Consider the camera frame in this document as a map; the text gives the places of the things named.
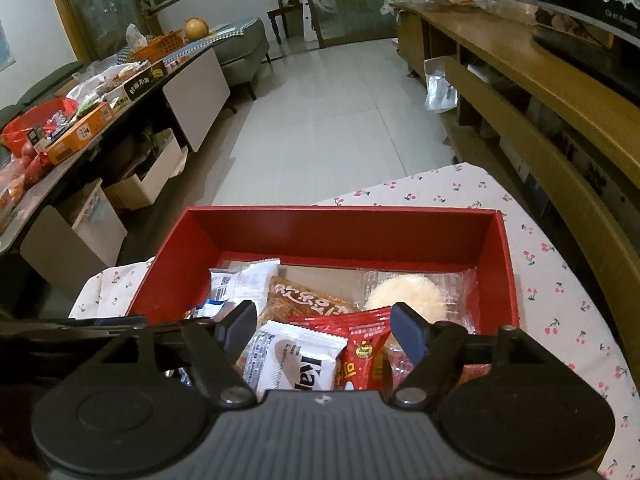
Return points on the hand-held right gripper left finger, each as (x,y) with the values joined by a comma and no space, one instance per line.
(240,325)

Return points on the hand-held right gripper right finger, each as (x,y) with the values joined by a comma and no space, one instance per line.
(407,330)

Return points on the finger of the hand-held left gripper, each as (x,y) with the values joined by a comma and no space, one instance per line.
(100,325)

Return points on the red chips bag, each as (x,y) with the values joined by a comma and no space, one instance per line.
(365,345)

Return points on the white black print snack packet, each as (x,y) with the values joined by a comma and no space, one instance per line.
(290,360)

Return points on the brown snack packet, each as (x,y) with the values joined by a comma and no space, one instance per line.
(300,300)

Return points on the red cardboard box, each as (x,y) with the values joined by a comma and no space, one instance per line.
(350,235)

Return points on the round cake in clear wrap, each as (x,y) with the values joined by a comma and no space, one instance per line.
(400,292)

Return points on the white storage box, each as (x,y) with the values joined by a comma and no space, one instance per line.
(155,175)
(100,215)

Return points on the red mesh fruit bag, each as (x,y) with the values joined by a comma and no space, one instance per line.
(25,175)

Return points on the orange carton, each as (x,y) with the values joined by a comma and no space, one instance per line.
(80,132)

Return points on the red plastic bag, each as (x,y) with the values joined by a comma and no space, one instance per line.
(35,120)

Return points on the dark coffee table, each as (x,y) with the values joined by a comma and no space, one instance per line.
(195,95)

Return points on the silver foil bag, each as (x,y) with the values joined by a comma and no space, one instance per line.
(440,90)

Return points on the black carton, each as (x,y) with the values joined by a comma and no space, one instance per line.
(145,82)

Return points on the grey sofa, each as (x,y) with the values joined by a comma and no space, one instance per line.
(45,82)

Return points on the grey ottoman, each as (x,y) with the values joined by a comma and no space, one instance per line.
(240,55)

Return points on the orange plastic basket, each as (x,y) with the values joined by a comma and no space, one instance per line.
(159,46)

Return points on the white plastic bag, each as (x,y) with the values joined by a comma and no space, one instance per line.
(135,35)

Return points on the wooden TV cabinet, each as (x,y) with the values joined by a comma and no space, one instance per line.
(550,70)

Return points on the blue patterned cloth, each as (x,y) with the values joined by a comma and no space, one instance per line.
(235,27)

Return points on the yellow pomelo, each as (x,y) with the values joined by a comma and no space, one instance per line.
(196,28)

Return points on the glass sliding door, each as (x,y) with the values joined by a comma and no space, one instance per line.
(350,0)

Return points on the black television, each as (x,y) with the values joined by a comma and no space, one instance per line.
(575,15)

